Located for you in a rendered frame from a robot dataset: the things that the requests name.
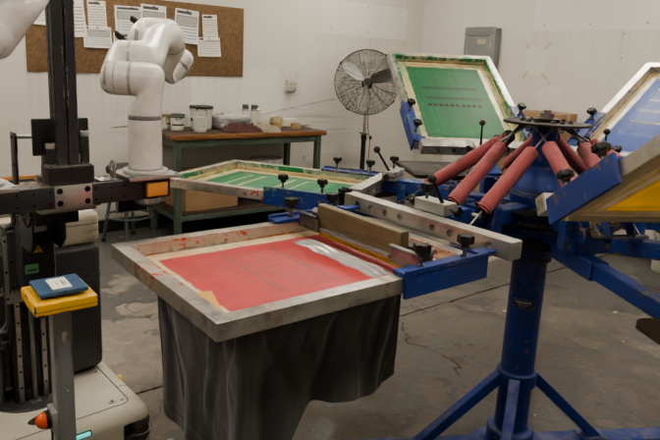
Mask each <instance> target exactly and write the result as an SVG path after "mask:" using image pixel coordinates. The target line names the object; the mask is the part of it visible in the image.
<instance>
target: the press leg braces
mask: <svg viewBox="0 0 660 440"><path fill-rule="evenodd" d="M500 381H501V374H500V373H499V372H498V371H497V369H495V370H494V371H493V372H491V373H490V374H489V375H488V376H487V377H485V378H484V379H483V380H482V381H481V382H479V383H478V384H477V385H476V386H475V387H473V388H472V389H471V390H470V391H469V392H467V393H466V394H465V395H464V396H463V397H461V398H460V399H459V400H458V401H457V402H455V403H454V404H453V405H452V406H451V407H449V408H448V409H447V410H446V411H445V412H443V413H442V414H441V415H440V416H438V417H437V418H436V419H435V420H434V421H432V422H431V423H430V424H429V425H428V426H426V427H425V428H424V429H423V430H422V431H420V432H419V433H418V434H417V435H416V436H407V438H408V440H436V437H438V436H439V435H440V434H441V433H442V432H444V431H445V430H446V429H447V428H449V427H450V426H451V425H452V424H453V423H455V422H456V421H457V420H458V419H459V418H461V417H462V416H463V415H464V414H465V413H467V412H468V411H469V410H470V409H472V408H473V407H474V406H475V405H476V404H478V403H479V402H480V401H481V400H482V399H484V398H485V397H486V396H487V395H488V394H490V393H491V392H492V391H493V390H494V389H496V388H497V387H498V386H499V385H500ZM535 385H536V386H537V387H538V388H539V389H540V390H541V391H542V392H543V393H544V394H545V395H546V396H547V397H548V398H549V399H550V400H551V401H552V402H553V403H554V404H555V405H556V406H557V407H558V408H559V409H560V410H561V411H562V412H564V413H565V414H566V415H567V416H568V417H569V418H570V419H571V420H572V421H573V422H574V423H575V424H576V425H577V426H578V427H579V428H580V429H574V432H575V433H576V434H577V435H578V436H579V437H580V438H581V440H608V437H607V436H606V435H605V434H604V433H603V432H602V431H601V430H600V429H599V428H594V427H593V426H592V425H591V424H590V423H589V422H588V421H587V420H586V419H585V418H584V417H583V416H581V415H580V414H579V413H578V412H577V411H576V410H575V409H574V408H573V407H572V406H571V405H570V404H569V403H568V402H567V401H566V400H565V399H564V398H563V397H562V396H561V395H560V394H559V393H558V392H557V391H556V390H555V389H554V388H553V387H552V386H551V385H550V384H549V383H548V382H547V381H546V380H545V379H544V378H543V377H542V376H541V375H540V374H539V373H538V372H537V376H536V384H535ZM519 392H520V381H518V380H513V379H509V385H508V392H507V399H506V406H505V412H504V419H503V425H502V432H501V438H500V440H513V436H514V429H515V422H516V415H517V407H518V399H519Z"/></svg>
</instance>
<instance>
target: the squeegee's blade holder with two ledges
mask: <svg viewBox="0 0 660 440"><path fill-rule="evenodd" d="M319 231H320V232H322V233H325V234H327V235H330V236H332V237H335V238H337V239H340V240H342V241H345V242H347V243H350V244H352V245H355V246H357V247H360V248H364V249H366V250H369V251H372V252H374V253H377V254H379V255H382V256H384V257H387V258H390V257H391V253H389V252H387V251H384V250H381V249H379V248H376V247H372V246H369V245H367V244H364V243H362V242H359V241H357V240H354V239H351V238H349V237H346V236H344V235H341V234H338V233H336V232H333V231H331V230H328V229H326V228H323V227H322V228H319Z"/></svg>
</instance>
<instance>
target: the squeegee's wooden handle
mask: <svg viewBox="0 0 660 440"><path fill-rule="evenodd" d="M317 217H318V218H319V219H320V224H319V228H322V227H323V228H326V229H328V230H331V231H333V232H336V233H338V234H341V235H344V236H346V237H349V238H351V239H354V240H357V241H359V242H362V243H364V244H367V245H369V246H372V247H375V248H379V249H381V250H384V251H387V252H389V253H391V248H390V246H389V245H390V243H391V244H394V245H397V246H399V247H402V248H406V249H408V246H409V232H408V231H405V230H402V229H399V228H396V227H393V226H390V225H387V224H384V223H381V222H379V221H376V220H373V219H370V218H367V217H364V216H361V215H358V214H355V213H353V212H350V211H347V210H344V209H341V208H338V207H335V206H332V205H329V204H326V203H320V204H318V211H317Z"/></svg>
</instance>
